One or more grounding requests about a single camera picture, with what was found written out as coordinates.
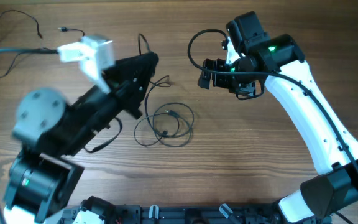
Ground black usb cable bundle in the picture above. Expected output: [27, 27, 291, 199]
[133, 74, 195, 148]

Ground separated thin black usb cable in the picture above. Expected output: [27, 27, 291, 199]
[0, 9, 86, 79]

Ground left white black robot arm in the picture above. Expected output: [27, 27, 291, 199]
[4, 52, 159, 223]

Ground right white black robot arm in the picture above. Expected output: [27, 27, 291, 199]
[198, 11, 358, 223]

